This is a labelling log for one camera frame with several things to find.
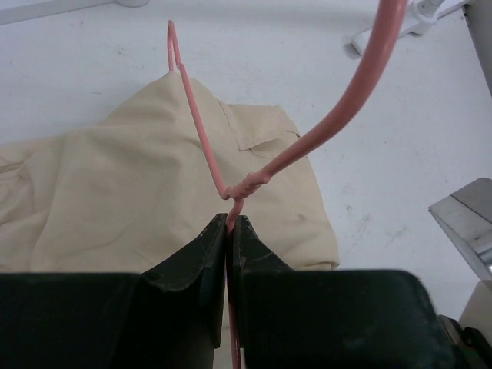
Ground pink wire hanger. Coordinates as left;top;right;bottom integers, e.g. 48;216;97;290
167;1;407;368

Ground white clothes rack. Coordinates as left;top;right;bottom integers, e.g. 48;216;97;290
1;0;469;38

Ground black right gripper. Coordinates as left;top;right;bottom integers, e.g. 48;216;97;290
429;178;491;281

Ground beige cargo trousers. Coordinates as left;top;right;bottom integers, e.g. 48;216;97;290
0;71;340;369

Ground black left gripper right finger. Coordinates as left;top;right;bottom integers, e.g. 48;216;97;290
231;216;456;368

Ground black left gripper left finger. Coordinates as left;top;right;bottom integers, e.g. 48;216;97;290
1;214;226;368

